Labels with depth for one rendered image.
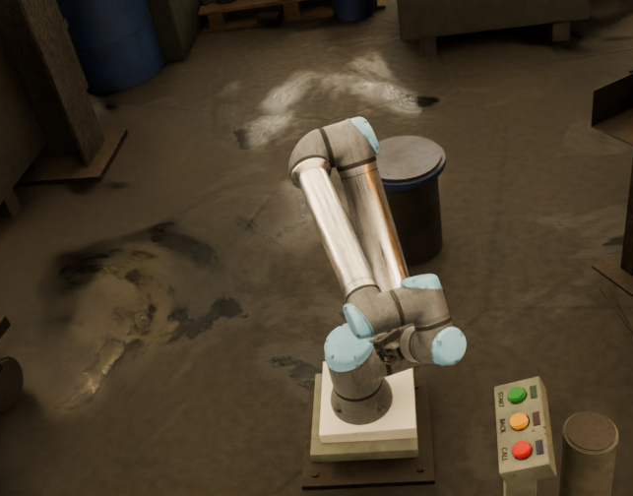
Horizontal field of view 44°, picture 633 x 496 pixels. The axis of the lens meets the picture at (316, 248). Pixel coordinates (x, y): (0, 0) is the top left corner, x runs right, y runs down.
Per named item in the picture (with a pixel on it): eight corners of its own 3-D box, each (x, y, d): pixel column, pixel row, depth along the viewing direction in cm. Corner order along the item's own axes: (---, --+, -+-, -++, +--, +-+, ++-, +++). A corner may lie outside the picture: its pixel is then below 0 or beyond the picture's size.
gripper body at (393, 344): (367, 340, 208) (392, 341, 197) (392, 322, 211) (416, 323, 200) (381, 364, 209) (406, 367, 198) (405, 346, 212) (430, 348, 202)
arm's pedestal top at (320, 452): (312, 463, 238) (309, 455, 235) (317, 381, 262) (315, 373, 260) (418, 458, 233) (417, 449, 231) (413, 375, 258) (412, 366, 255)
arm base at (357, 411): (329, 426, 237) (323, 405, 231) (333, 377, 251) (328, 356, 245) (392, 423, 234) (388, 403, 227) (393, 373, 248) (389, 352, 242)
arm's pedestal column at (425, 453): (302, 490, 240) (297, 474, 235) (309, 388, 271) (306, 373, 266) (435, 484, 235) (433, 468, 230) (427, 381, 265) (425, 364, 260)
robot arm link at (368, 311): (275, 133, 220) (352, 327, 179) (317, 119, 221) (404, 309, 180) (281, 161, 230) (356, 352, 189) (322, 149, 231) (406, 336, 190)
